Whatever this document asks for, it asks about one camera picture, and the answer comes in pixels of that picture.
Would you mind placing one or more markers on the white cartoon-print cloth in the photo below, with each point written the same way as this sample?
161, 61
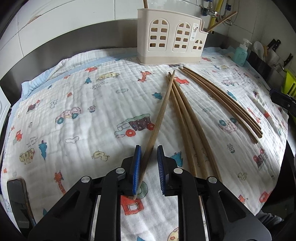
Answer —
87, 114

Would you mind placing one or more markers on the beige plastic utensil holder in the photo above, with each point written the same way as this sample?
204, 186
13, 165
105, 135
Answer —
169, 37

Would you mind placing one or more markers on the metal water valve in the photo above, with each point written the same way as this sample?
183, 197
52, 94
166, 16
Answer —
215, 14

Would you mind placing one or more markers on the black-handled knife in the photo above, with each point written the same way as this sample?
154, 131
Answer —
273, 45
289, 58

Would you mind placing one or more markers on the black utensil container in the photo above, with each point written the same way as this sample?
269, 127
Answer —
260, 66

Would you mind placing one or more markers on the white ladle spoon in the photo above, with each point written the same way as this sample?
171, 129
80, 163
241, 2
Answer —
259, 49

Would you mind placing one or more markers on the wooden chopstick crossing diagonal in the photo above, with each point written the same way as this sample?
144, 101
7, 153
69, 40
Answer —
154, 134

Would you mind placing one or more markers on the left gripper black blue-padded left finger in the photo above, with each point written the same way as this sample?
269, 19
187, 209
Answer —
91, 201

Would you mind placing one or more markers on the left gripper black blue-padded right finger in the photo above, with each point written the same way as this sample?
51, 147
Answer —
207, 209

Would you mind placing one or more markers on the teal soap dispenser bottle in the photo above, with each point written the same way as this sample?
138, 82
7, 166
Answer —
241, 53

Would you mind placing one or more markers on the green plastic rack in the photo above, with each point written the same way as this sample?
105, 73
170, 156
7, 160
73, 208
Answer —
289, 84

